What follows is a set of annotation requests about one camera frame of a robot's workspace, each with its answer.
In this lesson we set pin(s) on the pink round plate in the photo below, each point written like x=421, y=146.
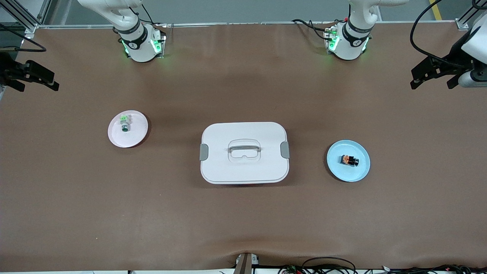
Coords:
x=133, y=137

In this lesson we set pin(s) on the aluminium frame profile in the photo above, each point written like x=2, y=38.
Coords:
x=462, y=24
x=30, y=29

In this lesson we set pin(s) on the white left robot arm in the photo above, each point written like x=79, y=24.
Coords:
x=352, y=42

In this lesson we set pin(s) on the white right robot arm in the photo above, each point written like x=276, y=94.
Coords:
x=139, y=43

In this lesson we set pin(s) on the orange and black switch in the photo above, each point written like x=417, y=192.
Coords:
x=349, y=160

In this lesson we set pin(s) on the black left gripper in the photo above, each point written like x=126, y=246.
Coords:
x=453, y=61

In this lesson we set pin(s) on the grey box latch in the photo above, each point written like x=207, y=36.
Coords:
x=285, y=149
x=204, y=152

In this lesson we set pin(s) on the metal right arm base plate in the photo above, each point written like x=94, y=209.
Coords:
x=163, y=47

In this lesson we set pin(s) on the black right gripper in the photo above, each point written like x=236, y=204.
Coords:
x=8, y=70

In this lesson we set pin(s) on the green and grey switch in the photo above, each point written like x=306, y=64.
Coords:
x=124, y=122

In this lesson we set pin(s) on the light blue round plate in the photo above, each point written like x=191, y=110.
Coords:
x=348, y=173

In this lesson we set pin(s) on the grey table edge bracket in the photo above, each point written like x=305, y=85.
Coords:
x=245, y=262

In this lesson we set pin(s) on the white plastic storage box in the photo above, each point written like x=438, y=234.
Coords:
x=243, y=171

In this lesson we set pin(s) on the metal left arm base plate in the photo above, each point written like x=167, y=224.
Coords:
x=327, y=36

